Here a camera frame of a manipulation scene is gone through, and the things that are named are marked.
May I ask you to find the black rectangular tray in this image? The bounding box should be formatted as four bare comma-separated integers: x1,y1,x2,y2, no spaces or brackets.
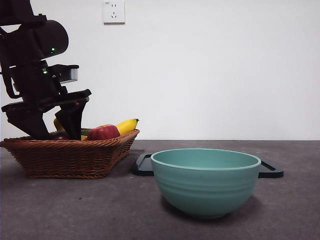
131,153,285,179

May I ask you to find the red apple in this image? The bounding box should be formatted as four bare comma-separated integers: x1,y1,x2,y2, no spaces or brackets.
86,124,122,141

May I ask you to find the white wall socket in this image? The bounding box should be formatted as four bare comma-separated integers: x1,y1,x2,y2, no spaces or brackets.
103,0,126,25

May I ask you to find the yellow banana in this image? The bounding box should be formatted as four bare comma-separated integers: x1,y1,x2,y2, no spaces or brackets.
53,118,140,141

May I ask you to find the brown wicker basket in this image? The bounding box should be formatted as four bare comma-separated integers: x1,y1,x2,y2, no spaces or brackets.
0,128,141,180

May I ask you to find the teal ribbed bowl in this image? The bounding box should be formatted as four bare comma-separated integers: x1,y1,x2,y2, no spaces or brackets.
150,148,262,220

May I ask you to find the dark red plum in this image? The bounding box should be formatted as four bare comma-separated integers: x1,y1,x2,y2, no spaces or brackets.
49,130,71,141

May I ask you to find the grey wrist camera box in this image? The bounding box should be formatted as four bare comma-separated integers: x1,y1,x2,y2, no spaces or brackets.
47,64,80,85

